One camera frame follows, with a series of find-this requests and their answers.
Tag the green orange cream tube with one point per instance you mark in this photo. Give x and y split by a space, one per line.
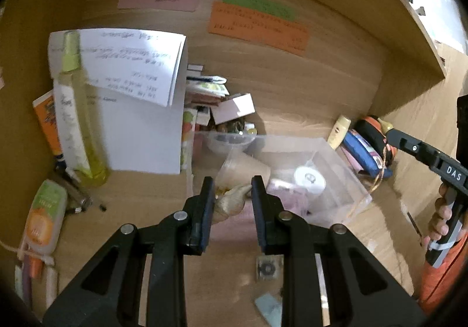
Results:
44 217

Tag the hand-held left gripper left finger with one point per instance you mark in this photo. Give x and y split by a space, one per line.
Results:
207 213

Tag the light blue packet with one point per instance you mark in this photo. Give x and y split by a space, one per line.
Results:
268 308

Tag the pink white packets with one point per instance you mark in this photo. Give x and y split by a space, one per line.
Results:
34 279

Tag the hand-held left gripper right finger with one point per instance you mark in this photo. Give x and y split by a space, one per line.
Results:
257 210

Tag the yellow spray bottle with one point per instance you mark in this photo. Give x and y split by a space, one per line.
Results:
78 122

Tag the white round tape roll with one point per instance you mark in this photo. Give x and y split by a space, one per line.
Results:
310 180

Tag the clear plastic box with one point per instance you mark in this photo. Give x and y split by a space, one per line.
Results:
329 180

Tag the green sticky note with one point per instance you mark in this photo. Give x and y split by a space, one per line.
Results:
259 3

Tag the person's right hand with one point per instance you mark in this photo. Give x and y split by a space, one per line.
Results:
440 217

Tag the black orange round case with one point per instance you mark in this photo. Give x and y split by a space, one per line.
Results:
369 129

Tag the clear plastic cup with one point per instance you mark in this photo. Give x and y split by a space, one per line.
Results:
241 169

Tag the stack of printed packets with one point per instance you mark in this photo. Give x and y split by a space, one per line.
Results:
204 87

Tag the orange carton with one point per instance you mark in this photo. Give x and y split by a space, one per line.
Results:
47 122

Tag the clear plastic bowl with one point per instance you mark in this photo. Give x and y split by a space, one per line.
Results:
228 142

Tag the wooden desktop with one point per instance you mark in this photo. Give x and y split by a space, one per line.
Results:
347 239

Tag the blue pouch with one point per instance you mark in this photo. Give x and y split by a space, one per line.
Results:
360 149

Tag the orange sticky note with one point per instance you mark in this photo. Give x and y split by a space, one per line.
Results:
256 29

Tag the small white open box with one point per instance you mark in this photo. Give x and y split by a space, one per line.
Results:
234 107

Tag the person's right forearm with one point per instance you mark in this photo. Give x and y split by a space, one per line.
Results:
446 275

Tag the cream cloth pouch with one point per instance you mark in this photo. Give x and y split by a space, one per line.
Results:
232 201

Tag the white paper stand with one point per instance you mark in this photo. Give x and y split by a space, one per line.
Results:
142 129

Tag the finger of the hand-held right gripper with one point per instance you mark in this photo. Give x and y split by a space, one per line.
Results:
409 146

